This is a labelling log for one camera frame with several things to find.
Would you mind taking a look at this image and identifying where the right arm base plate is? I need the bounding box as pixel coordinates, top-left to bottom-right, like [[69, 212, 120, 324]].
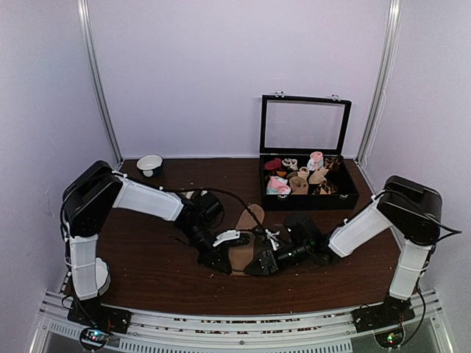
[[351, 303, 415, 332]]

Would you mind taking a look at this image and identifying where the tan brown ribbed sock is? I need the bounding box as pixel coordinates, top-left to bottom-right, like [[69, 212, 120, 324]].
[[227, 204, 266, 275]]

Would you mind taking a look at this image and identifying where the pink white rolled sock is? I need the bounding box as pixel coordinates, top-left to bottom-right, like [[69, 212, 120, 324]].
[[307, 151, 324, 171]]

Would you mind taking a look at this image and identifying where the black glass box lid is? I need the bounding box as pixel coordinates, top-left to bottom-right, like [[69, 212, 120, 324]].
[[259, 91, 352, 155]]

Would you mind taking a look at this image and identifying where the right round circuit board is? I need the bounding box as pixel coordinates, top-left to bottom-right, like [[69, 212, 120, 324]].
[[374, 327, 405, 349]]

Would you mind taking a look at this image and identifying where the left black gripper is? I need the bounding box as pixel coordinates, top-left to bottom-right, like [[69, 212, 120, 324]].
[[180, 223, 232, 275]]

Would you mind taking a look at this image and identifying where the left round circuit board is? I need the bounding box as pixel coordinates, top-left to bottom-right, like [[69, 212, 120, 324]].
[[79, 327, 110, 351]]

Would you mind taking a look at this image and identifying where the dark red rolled sock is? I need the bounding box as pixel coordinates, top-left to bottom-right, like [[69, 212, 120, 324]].
[[263, 158, 283, 171]]

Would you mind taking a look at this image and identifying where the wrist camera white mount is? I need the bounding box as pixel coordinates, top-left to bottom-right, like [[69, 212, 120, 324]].
[[264, 228, 281, 251], [213, 229, 241, 247]]

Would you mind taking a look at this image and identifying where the black storage box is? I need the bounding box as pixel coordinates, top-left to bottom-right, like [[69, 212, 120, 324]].
[[260, 155, 360, 211]]

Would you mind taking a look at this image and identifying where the brown diamond rolled sock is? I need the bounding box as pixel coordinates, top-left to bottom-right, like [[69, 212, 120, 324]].
[[313, 180, 339, 195]]

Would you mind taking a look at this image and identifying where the cream brown rolled sock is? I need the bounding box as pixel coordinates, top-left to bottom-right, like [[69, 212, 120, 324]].
[[282, 158, 299, 171]]

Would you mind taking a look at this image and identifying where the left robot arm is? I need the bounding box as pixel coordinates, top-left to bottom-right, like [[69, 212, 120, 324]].
[[60, 160, 232, 327]]

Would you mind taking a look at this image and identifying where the beige rolled sock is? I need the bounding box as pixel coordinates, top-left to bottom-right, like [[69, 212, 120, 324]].
[[308, 167, 329, 185]]

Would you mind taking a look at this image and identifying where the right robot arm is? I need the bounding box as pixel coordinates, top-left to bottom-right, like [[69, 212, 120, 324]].
[[244, 176, 442, 325]]

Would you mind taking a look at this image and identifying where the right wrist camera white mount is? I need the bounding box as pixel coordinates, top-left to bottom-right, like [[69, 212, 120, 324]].
[[264, 228, 281, 251]]

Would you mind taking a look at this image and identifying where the cream and brown sock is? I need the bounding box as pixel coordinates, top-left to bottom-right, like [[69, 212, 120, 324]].
[[183, 190, 207, 199]]

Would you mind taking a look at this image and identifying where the pink mint rolled sock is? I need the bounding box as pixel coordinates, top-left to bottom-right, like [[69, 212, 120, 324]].
[[266, 176, 291, 195]]

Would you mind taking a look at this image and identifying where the aluminium frame post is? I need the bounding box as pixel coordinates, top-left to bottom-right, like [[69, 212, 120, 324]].
[[77, 0, 124, 165], [356, 0, 403, 166]]

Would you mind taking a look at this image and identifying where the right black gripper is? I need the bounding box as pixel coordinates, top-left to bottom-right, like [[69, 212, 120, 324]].
[[244, 241, 311, 276]]

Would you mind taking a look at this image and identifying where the left aluminium frame post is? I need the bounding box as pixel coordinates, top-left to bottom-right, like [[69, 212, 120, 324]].
[[77, 0, 124, 165]]

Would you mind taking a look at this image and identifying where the right aluminium frame post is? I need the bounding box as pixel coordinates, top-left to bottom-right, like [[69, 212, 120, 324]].
[[356, 0, 403, 166]]

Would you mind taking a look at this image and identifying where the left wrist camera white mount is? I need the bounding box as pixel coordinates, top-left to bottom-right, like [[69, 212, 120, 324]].
[[213, 229, 241, 247]]

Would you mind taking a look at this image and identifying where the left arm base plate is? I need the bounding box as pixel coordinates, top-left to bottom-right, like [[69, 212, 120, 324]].
[[67, 307, 132, 334]]

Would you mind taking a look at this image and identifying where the dark bowl white inside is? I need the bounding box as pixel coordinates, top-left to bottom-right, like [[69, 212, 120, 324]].
[[136, 154, 163, 178]]

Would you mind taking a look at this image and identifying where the round circuit board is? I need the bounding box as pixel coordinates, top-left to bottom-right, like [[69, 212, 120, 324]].
[[79, 327, 110, 351], [374, 327, 405, 349]]

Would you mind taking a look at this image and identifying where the brown argyle rolled sock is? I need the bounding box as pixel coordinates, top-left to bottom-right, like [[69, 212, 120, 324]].
[[324, 155, 344, 172]]

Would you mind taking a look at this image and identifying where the white scalloped bowl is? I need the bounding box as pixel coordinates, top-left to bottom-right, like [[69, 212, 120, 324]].
[[96, 257, 111, 296]]

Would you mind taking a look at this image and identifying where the front aluminium rail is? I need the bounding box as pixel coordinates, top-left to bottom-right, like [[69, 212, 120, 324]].
[[26, 290, 458, 352]]

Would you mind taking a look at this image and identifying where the tan rolled sock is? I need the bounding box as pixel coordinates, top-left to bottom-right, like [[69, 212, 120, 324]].
[[287, 167, 310, 195]]

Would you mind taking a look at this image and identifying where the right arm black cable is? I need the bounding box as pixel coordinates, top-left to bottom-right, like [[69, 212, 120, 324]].
[[382, 187, 463, 236]]

